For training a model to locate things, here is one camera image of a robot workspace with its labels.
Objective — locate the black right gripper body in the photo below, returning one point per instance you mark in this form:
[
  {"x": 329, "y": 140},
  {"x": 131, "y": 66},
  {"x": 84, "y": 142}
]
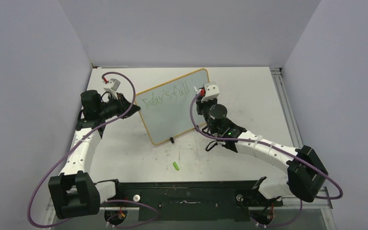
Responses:
[{"x": 203, "y": 108}]

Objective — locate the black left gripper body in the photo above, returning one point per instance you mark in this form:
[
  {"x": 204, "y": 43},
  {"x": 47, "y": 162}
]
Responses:
[{"x": 112, "y": 108}]

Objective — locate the yellow framed whiteboard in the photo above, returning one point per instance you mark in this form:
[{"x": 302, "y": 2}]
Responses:
[{"x": 165, "y": 108}]

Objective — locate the green marker cap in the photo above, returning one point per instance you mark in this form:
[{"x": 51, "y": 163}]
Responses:
[{"x": 176, "y": 166}]

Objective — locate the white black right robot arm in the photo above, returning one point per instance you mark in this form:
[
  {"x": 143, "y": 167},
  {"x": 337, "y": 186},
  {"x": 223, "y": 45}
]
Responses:
[{"x": 305, "y": 172}]

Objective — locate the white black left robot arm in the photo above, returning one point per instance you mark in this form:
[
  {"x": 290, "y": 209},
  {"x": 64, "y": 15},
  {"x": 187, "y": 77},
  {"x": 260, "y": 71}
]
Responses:
[{"x": 73, "y": 192}]

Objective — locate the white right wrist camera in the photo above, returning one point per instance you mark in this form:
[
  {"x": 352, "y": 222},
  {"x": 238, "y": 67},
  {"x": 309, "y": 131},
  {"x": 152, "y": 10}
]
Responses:
[{"x": 209, "y": 91}]

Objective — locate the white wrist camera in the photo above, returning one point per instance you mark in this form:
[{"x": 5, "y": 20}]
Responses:
[
  {"x": 111, "y": 87},
  {"x": 209, "y": 91}
]

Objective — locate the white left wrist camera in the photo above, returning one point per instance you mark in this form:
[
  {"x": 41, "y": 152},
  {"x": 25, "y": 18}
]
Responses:
[{"x": 111, "y": 87}]

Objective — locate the aluminium frame rail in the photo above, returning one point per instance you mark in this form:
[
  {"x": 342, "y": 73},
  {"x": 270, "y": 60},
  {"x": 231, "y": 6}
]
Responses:
[{"x": 286, "y": 107}]

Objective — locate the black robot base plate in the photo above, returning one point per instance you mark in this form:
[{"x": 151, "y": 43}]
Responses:
[{"x": 192, "y": 201}]

